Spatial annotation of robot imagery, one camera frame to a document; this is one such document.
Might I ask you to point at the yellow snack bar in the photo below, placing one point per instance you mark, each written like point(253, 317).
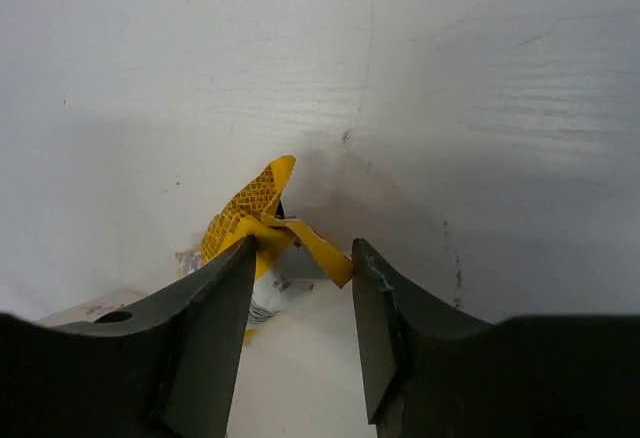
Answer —
point(291, 258)

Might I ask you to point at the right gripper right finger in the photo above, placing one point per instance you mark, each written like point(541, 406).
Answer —
point(431, 370)

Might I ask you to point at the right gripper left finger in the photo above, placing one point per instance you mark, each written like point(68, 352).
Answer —
point(164, 366)

